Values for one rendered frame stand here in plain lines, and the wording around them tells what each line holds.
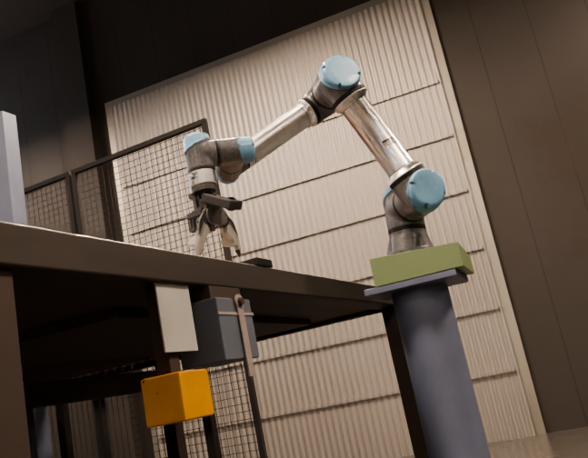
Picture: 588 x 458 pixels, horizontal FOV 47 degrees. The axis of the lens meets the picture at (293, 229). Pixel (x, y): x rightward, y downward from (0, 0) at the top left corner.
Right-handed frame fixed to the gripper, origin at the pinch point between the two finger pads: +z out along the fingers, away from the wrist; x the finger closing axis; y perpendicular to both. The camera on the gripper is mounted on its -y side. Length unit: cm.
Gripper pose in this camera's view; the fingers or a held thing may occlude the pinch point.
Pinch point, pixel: (222, 256)
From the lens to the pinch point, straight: 179.6
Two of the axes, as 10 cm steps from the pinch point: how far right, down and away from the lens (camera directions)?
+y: -7.2, 2.9, 6.3
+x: -6.7, -0.4, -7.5
